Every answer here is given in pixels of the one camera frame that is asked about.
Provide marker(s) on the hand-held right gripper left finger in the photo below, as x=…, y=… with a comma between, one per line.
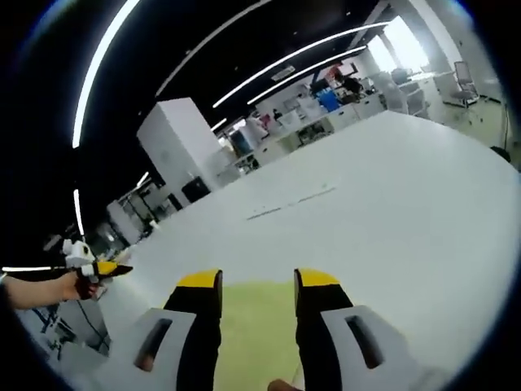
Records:
x=195, y=334

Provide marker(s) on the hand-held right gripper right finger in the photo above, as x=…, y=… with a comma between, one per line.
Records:
x=321, y=334

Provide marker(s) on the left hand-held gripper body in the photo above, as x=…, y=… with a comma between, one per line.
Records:
x=77, y=256

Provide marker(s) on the yellow blue grey garment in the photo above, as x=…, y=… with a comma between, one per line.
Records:
x=256, y=338

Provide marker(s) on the person's left hand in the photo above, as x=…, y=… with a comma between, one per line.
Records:
x=75, y=287

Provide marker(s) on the person's right hand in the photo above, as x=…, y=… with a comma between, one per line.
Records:
x=283, y=385

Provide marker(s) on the black bin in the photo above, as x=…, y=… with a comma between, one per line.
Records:
x=195, y=190

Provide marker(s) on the tall white cabinet block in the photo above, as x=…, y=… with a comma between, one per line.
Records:
x=179, y=150

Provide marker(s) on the ceiling light strip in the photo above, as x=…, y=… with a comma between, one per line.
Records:
x=305, y=71
x=93, y=69
x=301, y=57

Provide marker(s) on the long white counter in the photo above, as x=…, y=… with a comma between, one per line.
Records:
x=317, y=126

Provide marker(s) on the blue crate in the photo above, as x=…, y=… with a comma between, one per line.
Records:
x=327, y=101

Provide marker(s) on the white mesh office chair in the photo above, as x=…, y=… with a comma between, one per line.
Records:
x=409, y=97

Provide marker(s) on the grey office chair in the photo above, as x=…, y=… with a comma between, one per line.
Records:
x=466, y=83

